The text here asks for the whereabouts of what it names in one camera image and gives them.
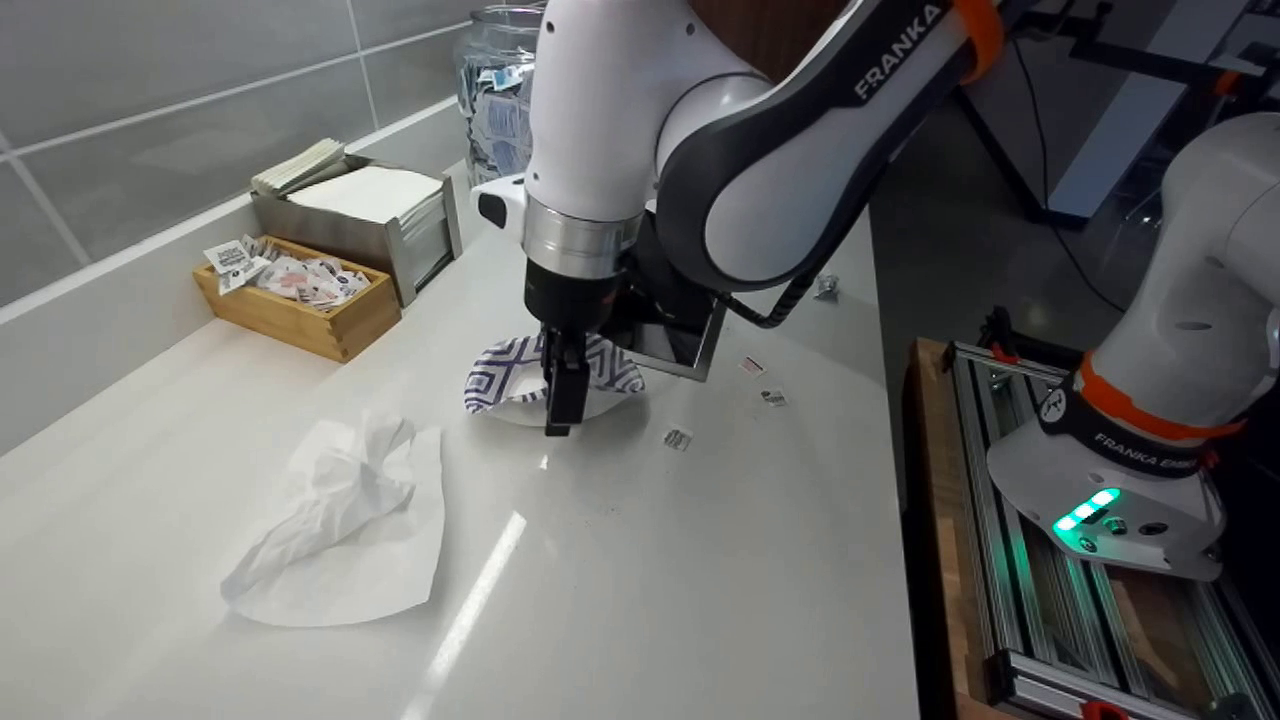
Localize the pale blue background beam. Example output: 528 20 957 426
1045 0 1264 222

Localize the wooden robot stand board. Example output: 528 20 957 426
904 334 1032 720

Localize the crumpled white paper napkin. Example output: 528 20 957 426
218 407 452 632

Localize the wooden box of packets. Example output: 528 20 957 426
189 230 405 366

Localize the glass jar of packets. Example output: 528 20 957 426
452 0 549 184

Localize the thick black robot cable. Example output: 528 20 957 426
715 53 978 334

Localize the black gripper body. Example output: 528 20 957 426
519 257 649 359

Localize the metal napkin dispenser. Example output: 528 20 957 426
250 134 464 309

